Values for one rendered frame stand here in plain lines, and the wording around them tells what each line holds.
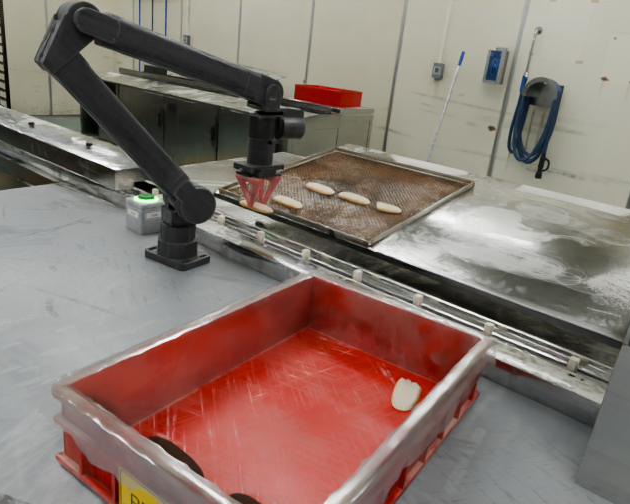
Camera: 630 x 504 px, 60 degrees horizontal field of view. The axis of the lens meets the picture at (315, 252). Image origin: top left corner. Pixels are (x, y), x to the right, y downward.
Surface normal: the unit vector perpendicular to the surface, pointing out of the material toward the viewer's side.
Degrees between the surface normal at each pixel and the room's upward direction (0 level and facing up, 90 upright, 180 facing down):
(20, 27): 90
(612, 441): 90
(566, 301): 10
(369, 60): 90
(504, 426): 0
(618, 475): 90
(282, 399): 0
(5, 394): 0
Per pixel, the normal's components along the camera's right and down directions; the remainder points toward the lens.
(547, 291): 0.00, -0.89
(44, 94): 0.75, 0.30
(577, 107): -0.65, 0.19
